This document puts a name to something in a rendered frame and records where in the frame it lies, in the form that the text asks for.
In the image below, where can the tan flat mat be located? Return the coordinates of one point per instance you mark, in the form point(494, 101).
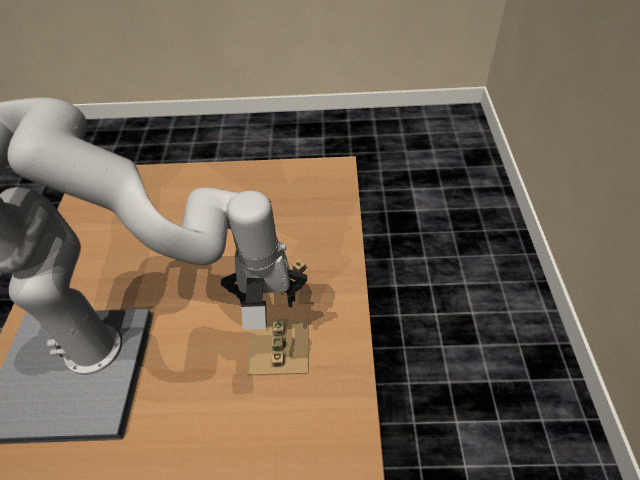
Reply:
point(295, 349)

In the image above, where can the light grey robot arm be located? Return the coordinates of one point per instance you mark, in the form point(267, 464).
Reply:
point(42, 140)

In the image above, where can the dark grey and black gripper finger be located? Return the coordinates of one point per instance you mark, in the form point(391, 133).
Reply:
point(300, 278)
point(228, 283)

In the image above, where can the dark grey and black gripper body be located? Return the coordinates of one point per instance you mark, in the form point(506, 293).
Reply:
point(272, 275)

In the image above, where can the beige letter block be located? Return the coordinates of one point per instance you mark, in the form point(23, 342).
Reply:
point(299, 266)
point(278, 328)
point(277, 343)
point(277, 359)

